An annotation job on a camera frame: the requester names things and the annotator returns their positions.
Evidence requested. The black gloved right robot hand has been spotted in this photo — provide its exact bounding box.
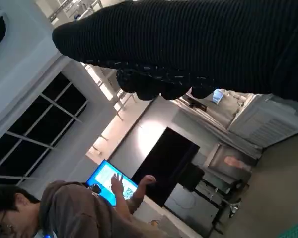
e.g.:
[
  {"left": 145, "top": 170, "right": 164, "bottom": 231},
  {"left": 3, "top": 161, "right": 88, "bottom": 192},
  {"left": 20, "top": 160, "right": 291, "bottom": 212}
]
[{"left": 52, "top": 0, "right": 298, "bottom": 103}]

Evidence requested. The small blue screen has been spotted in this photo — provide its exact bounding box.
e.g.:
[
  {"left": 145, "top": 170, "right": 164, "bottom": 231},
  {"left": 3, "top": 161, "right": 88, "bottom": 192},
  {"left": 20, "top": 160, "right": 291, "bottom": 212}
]
[{"left": 212, "top": 89, "right": 224, "bottom": 104}]

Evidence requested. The white louvred cabinet unit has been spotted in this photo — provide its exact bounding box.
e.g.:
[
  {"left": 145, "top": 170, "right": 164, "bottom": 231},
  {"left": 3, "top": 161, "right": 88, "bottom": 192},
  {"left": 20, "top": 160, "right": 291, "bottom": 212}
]
[{"left": 227, "top": 95, "right": 298, "bottom": 150}]

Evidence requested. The large black screen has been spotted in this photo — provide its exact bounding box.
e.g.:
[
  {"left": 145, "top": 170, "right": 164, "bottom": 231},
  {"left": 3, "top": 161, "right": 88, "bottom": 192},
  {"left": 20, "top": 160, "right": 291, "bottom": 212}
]
[{"left": 131, "top": 127, "right": 201, "bottom": 208}]

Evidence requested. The black office chair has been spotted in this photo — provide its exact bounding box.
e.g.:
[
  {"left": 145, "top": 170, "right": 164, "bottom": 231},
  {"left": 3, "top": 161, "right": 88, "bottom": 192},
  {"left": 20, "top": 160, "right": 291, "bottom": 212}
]
[{"left": 178, "top": 162, "right": 206, "bottom": 193}]

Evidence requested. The blue monitor screen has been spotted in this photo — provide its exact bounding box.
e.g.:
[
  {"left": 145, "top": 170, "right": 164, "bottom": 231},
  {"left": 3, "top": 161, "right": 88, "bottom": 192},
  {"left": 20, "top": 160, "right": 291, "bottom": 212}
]
[{"left": 86, "top": 159, "right": 139, "bottom": 207}]

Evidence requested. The person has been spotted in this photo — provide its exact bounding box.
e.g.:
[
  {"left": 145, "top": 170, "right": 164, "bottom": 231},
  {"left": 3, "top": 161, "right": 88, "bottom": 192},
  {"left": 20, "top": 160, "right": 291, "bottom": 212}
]
[{"left": 0, "top": 173, "right": 171, "bottom": 238}]

